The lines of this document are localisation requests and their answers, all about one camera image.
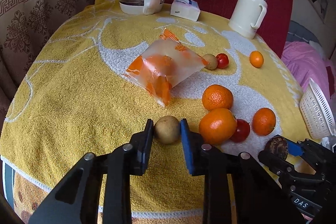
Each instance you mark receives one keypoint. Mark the pink bedding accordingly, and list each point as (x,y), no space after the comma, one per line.
(307,60)

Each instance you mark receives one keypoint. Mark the small orange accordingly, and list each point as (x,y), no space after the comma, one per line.
(256,59)

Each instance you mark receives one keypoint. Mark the small tan kiwi fruit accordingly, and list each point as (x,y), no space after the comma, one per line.
(167,129)

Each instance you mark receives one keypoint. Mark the dark brown round fruit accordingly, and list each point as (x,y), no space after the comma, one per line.
(275,147)

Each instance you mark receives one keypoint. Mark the white plastic basket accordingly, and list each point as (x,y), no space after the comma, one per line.
(316,112)

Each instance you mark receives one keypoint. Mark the red tomato with stem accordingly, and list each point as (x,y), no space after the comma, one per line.
(242,131)

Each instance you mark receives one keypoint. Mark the far red tomato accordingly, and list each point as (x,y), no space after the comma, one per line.
(223,60)

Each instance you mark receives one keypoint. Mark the large orange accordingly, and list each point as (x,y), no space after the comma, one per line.
(263,122)

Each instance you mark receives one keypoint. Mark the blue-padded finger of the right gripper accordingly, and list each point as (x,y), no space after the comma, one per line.
(290,147)

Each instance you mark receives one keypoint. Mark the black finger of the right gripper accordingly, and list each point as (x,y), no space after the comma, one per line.
(283,169)

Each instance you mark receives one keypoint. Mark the yellow cartoon towel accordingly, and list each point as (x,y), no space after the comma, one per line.
(76,98)

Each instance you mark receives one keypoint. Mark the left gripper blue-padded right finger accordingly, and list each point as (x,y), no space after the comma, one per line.
(236,187)

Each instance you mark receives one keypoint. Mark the tissue box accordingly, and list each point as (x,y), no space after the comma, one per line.
(186,9)

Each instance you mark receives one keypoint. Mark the cream thermos flask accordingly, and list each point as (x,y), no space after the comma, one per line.
(248,16)

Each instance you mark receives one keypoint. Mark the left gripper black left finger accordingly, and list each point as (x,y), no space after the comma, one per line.
(75,199)

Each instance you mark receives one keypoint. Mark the orange printed plastic bag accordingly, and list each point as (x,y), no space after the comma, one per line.
(163,65)

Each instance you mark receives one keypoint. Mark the far tan kiwi fruit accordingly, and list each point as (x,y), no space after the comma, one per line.
(212,62)

